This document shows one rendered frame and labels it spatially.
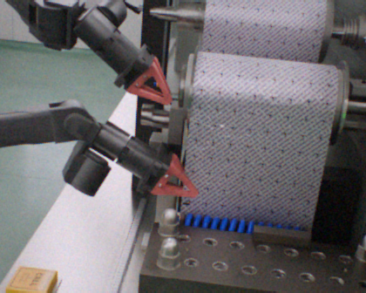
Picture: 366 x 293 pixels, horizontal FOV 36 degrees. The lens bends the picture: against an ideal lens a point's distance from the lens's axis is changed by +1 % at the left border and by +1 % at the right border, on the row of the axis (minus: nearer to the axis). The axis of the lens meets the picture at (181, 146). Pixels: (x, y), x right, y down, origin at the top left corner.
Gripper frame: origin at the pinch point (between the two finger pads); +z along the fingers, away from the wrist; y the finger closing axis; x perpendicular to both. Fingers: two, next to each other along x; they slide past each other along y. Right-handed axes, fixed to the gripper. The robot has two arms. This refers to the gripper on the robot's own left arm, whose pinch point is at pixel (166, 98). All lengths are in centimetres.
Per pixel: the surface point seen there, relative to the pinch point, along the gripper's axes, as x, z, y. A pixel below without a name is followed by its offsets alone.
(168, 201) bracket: -15.2, 14.9, -1.1
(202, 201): -7.3, 16.4, 7.1
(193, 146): -1.2, 8.1, 6.8
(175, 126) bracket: -3.1, 5.0, -0.7
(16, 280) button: -37.0, 1.4, 16.7
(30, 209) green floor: -145, 22, -171
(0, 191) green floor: -160, 5, -189
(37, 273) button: -35.3, 3.7, 14.1
